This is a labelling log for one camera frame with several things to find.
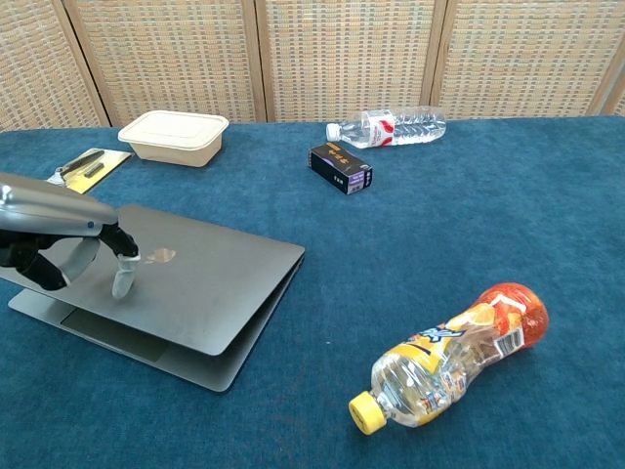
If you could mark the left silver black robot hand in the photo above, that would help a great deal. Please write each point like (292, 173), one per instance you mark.
(49, 210)

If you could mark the grey laptop computer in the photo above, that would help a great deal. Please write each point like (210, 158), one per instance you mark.
(195, 283)

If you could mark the razor in yellow blister pack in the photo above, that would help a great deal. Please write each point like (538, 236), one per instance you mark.
(93, 168)

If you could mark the beige lidded food container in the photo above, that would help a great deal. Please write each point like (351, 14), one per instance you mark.
(173, 137)

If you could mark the black purple cardboard box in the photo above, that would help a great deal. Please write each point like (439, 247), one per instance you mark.
(337, 163)

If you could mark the clear water bottle red label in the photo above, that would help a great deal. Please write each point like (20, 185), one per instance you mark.
(371, 129)

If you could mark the woven wooden folding screen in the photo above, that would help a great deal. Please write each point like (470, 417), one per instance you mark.
(342, 49)

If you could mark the blue table cloth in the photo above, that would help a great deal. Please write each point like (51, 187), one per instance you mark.
(464, 220)

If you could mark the orange yellow juice bottle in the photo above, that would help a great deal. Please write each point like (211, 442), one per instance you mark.
(439, 361)

